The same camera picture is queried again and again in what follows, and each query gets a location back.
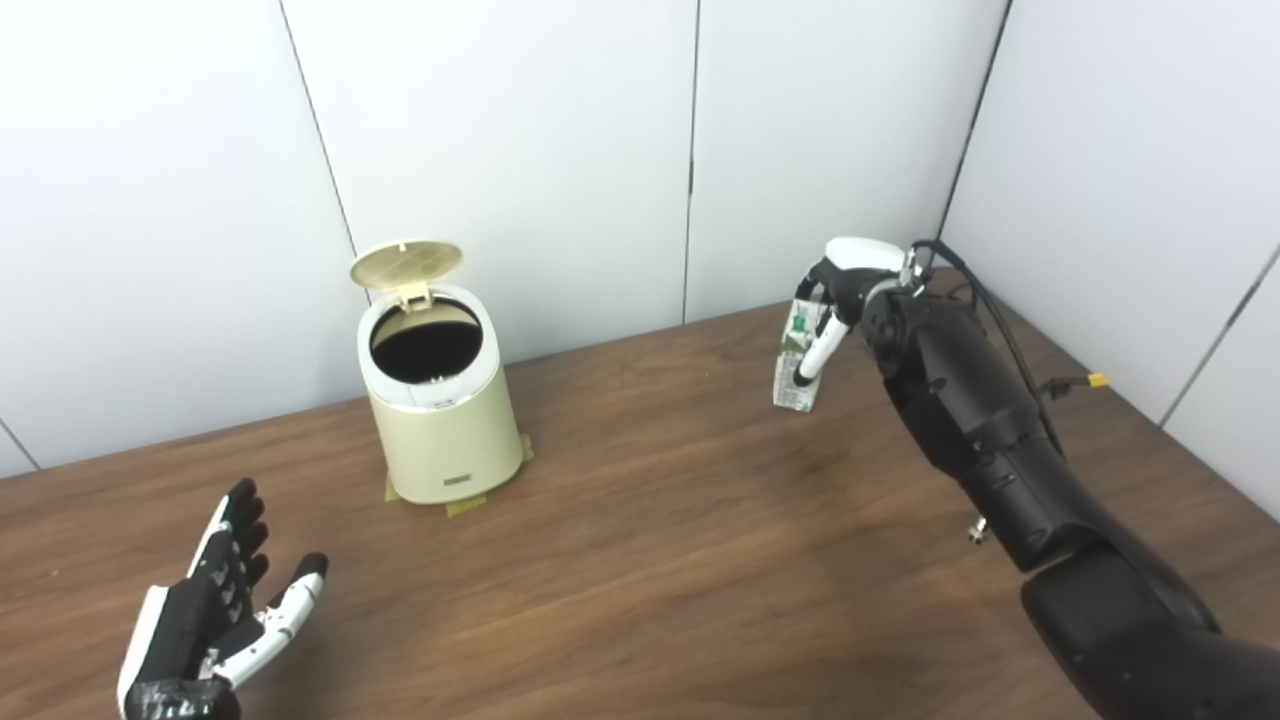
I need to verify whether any white and black left hand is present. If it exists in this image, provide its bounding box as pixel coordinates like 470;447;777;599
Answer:
117;477;330;720

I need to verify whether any white and black right hand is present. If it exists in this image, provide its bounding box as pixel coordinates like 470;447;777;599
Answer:
793;237;916;388

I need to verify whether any white and green milk carton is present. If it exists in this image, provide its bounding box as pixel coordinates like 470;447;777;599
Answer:
772;296;833;413

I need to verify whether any cream-colored round bin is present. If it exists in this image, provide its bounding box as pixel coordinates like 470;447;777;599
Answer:
357;284;524;505

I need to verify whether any cream round bin lid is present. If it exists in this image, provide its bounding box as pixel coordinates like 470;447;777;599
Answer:
350;240;464;313

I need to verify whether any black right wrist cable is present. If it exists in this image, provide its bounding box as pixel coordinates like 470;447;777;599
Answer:
910;240;1109;456

